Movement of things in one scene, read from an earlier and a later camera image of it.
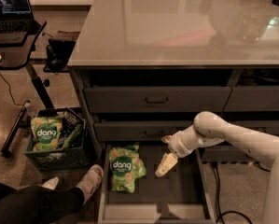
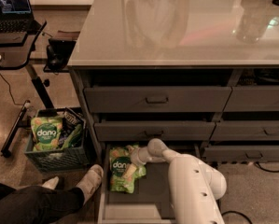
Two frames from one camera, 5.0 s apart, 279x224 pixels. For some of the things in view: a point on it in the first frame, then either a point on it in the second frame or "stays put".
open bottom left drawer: (179, 196) stays put
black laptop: (9, 9) stays put
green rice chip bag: (125, 167) stays put
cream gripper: (176, 144) to (135, 157)
